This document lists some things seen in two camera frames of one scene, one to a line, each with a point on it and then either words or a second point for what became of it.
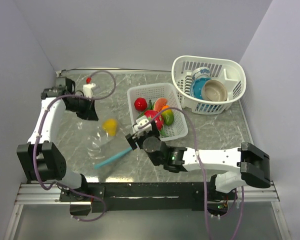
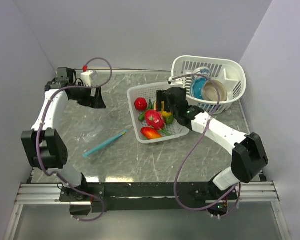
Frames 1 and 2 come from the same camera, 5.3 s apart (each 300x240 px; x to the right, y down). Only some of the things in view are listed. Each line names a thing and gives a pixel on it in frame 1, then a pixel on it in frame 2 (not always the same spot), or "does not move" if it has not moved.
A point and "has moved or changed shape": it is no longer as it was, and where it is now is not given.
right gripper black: [133, 139] -> [161, 96]
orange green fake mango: [168, 116] does not move
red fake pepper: [140, 104] does not move
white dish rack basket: [209, 85] does not move
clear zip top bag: [98, 154] has moved or changed shape
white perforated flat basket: [152, 93] does not move
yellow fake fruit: [110, 125] -> [163, 113]
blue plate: [196, 87] does not move
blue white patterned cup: [201, 72] does not move
